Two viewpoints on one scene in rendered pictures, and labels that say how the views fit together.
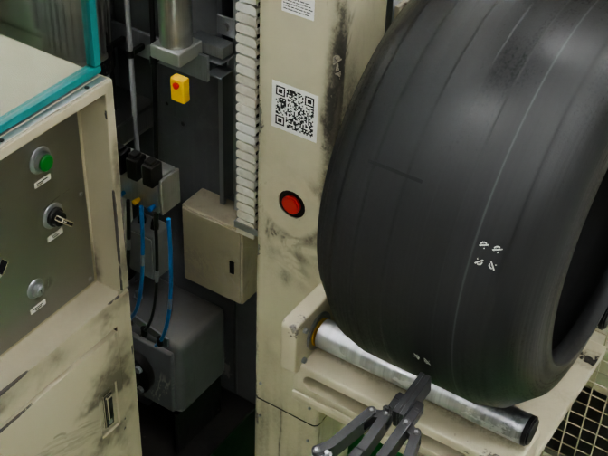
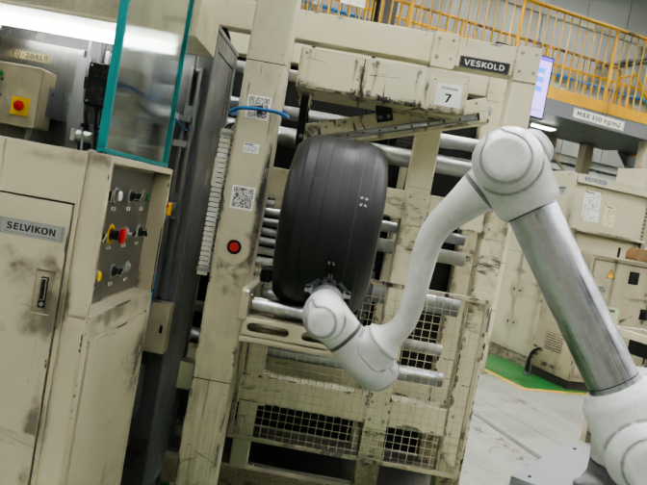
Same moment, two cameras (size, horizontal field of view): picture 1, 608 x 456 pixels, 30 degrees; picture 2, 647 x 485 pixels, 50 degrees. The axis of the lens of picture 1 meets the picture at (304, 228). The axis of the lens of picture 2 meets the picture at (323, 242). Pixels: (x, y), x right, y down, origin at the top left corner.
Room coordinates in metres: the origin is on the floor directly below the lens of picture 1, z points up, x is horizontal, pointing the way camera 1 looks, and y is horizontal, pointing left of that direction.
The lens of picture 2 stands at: (-0.73, 0.91, 1.24)
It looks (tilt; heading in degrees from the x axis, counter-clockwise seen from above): 3 degrees down; 329
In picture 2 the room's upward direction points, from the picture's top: 10 degrees clockwise
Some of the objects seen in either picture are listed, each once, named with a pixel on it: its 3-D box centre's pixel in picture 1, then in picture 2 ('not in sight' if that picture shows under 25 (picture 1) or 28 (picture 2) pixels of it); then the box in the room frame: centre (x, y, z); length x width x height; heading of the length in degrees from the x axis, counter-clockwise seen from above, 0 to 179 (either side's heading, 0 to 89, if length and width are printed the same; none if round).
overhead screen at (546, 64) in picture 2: not in sight; (519, 81); (3.80, -3.44, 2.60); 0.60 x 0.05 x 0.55; 80
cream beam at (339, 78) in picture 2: not in sight; (381, 87); (1.44, -0.51, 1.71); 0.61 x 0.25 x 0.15; 58
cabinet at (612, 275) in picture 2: not in sight; (597, 320); (3.54, -4.76, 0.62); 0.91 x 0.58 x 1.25; 80
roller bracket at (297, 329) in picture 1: (360, 277); (252, 296); (1.35, -0.09, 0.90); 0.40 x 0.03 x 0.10; 148
